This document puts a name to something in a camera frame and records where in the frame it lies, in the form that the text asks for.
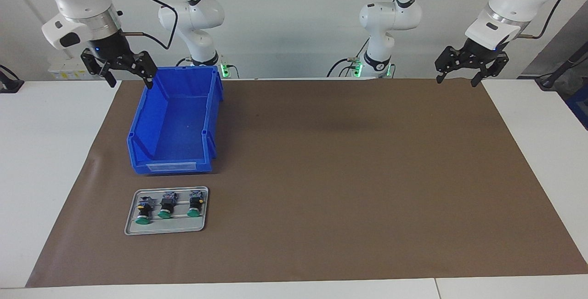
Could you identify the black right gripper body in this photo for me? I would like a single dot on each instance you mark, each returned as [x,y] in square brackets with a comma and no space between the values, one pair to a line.
[108,46]

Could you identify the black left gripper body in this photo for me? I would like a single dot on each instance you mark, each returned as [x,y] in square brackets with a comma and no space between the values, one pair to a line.
[477,51]

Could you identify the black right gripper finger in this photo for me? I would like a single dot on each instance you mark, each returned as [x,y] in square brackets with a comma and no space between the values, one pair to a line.
[110,80]
[149,71]

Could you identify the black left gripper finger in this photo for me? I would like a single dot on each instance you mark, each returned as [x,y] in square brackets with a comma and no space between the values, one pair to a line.
[498,64]
[445,60]

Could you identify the green push button switch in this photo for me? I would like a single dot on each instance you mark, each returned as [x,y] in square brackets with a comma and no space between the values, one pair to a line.
[195,203]
[166,206]
[143,211]

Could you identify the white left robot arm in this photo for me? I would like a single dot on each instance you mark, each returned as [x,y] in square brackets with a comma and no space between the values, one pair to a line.
[390,14]

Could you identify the black stand with pole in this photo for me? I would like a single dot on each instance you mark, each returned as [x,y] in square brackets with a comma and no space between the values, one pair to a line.
[549,81]

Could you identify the blue plastic storage bin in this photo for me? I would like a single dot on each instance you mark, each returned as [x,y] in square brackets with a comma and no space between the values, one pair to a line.
[174,124]

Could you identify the blue crate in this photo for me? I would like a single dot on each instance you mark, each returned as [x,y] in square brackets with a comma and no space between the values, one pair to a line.
[581,106]

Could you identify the grey metal tray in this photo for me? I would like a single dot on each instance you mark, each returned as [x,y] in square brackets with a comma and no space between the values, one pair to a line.
[174,225]

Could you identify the brown table mat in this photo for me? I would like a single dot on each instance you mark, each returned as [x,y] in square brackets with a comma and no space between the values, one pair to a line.
[321,221]

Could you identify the white wall socket box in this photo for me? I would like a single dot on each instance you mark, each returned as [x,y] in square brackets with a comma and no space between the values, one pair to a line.
[64,71]

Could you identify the black clamp mount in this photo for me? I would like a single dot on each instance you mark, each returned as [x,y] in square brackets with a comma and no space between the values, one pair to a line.
[9,85]

